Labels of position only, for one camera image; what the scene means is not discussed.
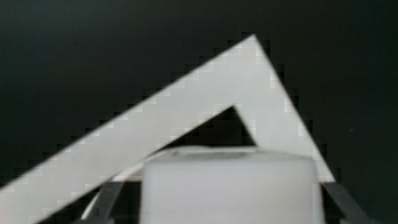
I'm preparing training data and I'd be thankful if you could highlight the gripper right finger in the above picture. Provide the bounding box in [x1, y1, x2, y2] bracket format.
[321, 182, 376, 224]

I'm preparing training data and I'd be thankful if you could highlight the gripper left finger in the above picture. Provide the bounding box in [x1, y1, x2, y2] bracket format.
[72, 182, 141, 224]

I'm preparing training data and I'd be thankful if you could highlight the white stool leg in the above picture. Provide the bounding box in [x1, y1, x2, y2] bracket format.
[138, 150, 324, 224]

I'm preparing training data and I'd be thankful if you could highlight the white L-shaped fence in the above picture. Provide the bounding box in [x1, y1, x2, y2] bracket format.
[0, 37, 333, 224]

